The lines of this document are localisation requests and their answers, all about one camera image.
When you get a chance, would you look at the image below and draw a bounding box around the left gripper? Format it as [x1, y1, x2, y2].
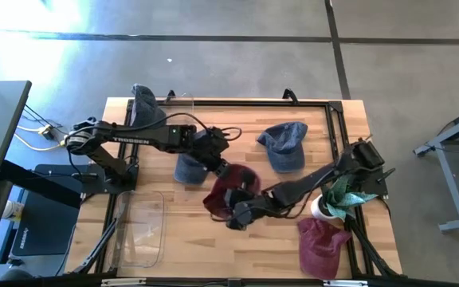
[192, 126, 233, 179]

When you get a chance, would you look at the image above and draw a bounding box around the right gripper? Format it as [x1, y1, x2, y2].
[222, 186, 274, 231]

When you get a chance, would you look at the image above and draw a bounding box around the red denim cap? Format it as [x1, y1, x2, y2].
[296, 217, 353, 281]
[202, 162, 262, 221]

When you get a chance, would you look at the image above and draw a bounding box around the blue denim cap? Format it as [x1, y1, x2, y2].
[173, 151, 211, 186]
[257, 121, 309, 175]
[128, 83, 167, 129]

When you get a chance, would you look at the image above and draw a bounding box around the clear plastic bin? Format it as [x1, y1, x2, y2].
[108, 190, 166, 269]
[131, 93, 195, 139]

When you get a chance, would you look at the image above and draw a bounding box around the black overhead rig beam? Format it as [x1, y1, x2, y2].
[0, 273, 459, 287]

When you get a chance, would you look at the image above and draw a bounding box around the green cloth with white cup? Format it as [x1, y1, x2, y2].
[310, 175, 380, 222]

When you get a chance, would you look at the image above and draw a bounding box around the silver LED light bar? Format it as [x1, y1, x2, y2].
[323, 279, 369, 287]
[100, 279, 147, 287]

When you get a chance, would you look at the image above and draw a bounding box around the black diagonal rig strut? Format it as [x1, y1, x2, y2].
[0, 159, 84, 210]

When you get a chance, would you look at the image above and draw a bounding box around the white paper cup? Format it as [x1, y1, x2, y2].
[1, 200, 26, 222]

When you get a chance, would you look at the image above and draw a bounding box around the person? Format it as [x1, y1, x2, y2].
[0, 269, 33, 281]

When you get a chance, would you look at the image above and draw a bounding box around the black aluminium table frame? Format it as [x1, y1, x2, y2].
[72, 98, 404, 279]

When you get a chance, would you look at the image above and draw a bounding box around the yellow cable with connector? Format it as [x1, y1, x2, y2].
[13, 124, 76, 153]

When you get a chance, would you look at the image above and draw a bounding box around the grey metal table frame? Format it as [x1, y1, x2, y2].
[412, 101, 459, 234]

